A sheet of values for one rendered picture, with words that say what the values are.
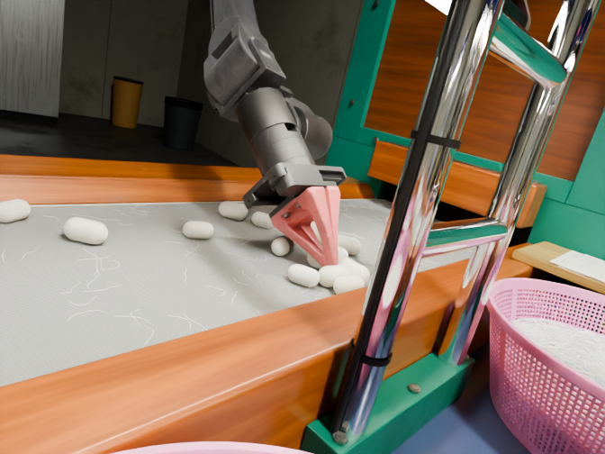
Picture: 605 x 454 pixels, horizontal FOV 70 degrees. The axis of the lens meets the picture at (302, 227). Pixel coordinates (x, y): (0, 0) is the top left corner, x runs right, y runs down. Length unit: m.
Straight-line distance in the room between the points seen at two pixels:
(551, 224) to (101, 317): 0.66
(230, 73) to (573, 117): 0.53
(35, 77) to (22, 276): 5.25
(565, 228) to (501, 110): 0.22
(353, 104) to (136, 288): 0.72
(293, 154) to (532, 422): 0.31
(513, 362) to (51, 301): 0.35
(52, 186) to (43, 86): 5.08
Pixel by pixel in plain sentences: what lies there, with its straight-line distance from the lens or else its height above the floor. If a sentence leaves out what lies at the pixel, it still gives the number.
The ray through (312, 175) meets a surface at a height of 0.84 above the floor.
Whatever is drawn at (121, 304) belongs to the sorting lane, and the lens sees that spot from 0.33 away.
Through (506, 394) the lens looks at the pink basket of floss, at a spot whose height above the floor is 0.70.
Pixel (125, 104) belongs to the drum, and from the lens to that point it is 6.42.
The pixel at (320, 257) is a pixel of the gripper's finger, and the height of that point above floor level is 0.76.
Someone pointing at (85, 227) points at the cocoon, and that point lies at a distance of 0.42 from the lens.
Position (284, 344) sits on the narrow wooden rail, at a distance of 0.27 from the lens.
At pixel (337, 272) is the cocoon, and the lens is 0.41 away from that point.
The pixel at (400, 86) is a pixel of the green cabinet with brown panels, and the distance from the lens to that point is 0.93.
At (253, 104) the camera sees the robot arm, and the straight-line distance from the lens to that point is 0.48.
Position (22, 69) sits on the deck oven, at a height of 0.54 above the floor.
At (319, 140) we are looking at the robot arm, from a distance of 0.53.
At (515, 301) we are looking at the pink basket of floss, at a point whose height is 0.75.
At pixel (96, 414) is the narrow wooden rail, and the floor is 0.76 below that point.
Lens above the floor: 0.91
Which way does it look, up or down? 16 degrees down
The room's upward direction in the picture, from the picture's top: 13 degrees clockwise
